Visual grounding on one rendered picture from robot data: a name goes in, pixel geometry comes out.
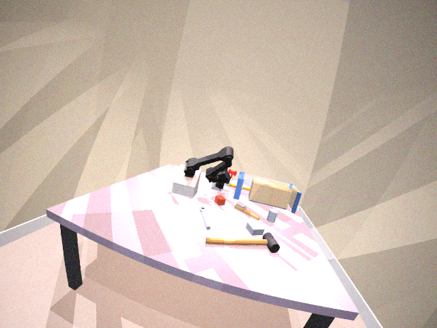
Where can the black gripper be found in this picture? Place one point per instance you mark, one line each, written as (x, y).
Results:
(220, 184)

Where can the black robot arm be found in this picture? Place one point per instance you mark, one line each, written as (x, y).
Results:
(213, 174)

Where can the grey cylinder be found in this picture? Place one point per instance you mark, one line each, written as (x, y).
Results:
(272, 215)

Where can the mallet with dark grey head and wooden handle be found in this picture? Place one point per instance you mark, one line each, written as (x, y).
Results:
(268, 240)

